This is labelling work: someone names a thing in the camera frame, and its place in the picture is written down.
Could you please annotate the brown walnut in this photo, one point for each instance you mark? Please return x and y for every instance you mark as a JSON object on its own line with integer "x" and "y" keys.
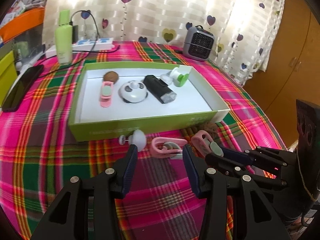
{"x": 211, "y": 128}
{"x": 110, "y": 76}

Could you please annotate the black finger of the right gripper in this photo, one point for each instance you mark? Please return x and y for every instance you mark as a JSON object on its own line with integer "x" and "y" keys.
{"x": 284, "y": 181}
{"x": 267, "y": 159}

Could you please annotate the pink clip with green pad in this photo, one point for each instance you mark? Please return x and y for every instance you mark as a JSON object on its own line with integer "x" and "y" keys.
{"x": 106, "y": 93}

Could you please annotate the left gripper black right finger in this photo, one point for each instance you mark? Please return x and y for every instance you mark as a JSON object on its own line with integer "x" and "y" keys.
{"x": 253, "y": 215}

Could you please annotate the green white spool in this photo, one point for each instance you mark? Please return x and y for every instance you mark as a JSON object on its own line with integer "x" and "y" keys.
{"x": 178, "y": 78}

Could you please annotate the green and white tray box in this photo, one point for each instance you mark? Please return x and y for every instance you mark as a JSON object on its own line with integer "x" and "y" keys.
{"x": 197, "y": 102}

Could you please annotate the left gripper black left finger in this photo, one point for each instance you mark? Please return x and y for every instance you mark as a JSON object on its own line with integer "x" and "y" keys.
{"x": 67, "y": 216}

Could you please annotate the clear round cap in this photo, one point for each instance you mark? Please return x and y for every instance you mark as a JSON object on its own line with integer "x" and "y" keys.
{"x": 166, "y": 79}

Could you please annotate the wooden cabinet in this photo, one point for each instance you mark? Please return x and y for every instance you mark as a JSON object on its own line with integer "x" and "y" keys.
{"x": 292, "y": 72}

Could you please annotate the plaid pink green blanket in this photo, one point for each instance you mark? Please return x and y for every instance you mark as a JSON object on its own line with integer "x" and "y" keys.
{"x": 39, "y": 153}

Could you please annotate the white power strip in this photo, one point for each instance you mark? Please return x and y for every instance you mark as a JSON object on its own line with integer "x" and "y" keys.
{"x": 100, "y": 44}

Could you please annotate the grey mini heater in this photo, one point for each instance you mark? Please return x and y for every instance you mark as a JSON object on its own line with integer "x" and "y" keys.
{"x": 198, "y": 43}

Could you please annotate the lime green shoebox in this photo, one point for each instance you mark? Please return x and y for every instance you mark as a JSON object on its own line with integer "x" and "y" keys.
{"x": 8, "y": 75}

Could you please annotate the black phone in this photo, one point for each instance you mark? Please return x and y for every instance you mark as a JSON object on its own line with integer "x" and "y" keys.
{"x": 18, "y": 92}

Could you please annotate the green lotion bottle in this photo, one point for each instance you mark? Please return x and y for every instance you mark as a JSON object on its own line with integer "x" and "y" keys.
{"x": 63, "y": 38}

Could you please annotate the heart patterned curtain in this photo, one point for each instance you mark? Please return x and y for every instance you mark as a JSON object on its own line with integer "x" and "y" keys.
{"x": 244, "y": 30}

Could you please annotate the black stamp with clear cap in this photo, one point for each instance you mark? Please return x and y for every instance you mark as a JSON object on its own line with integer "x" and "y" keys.
{"x": 159, "y": 89}

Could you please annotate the round white grey gadget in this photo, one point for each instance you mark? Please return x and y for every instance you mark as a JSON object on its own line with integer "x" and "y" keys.
{"x": 133, "y": 92}

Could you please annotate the white suction cup hook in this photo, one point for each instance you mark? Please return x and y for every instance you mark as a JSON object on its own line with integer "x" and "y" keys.
{"x": 138, "y": 138}

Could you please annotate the orange storage bin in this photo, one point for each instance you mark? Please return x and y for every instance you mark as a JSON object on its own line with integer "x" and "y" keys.
{"x": 22, "y": 23}

